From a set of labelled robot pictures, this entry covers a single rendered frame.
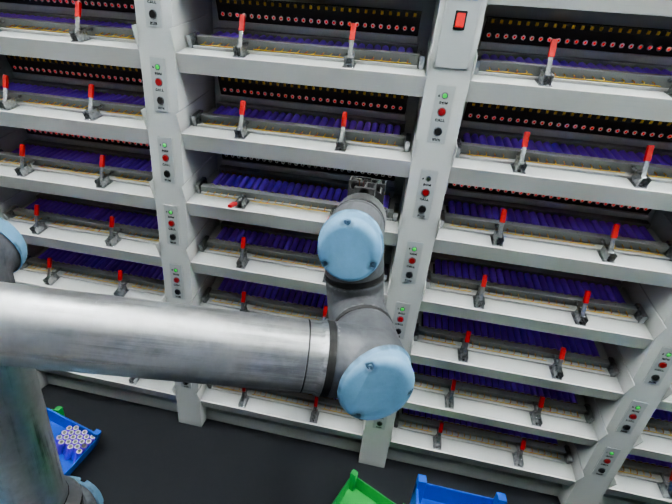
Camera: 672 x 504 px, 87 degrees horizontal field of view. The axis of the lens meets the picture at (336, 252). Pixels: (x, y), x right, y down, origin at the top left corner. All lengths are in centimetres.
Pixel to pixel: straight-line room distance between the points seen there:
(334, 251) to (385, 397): 19
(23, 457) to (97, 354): 41
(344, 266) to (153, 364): 25
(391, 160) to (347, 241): 47
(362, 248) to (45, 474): 68
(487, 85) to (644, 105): 32
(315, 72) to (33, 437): 89
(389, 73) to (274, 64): 27
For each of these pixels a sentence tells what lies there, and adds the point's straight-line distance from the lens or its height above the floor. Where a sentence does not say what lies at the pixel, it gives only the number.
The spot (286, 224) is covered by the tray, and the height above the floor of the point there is 86.
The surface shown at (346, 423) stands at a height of 15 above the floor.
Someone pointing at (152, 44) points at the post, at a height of 127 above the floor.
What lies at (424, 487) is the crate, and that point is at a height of 38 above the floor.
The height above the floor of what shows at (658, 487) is 15.
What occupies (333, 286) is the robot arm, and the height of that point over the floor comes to 94.
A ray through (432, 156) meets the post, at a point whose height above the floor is 109.
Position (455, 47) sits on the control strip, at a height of 132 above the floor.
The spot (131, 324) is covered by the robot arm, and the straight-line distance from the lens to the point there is 43.
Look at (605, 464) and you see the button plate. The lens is 153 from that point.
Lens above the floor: 119
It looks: 23 degrees down
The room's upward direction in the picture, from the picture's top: 6 degrees clockwise
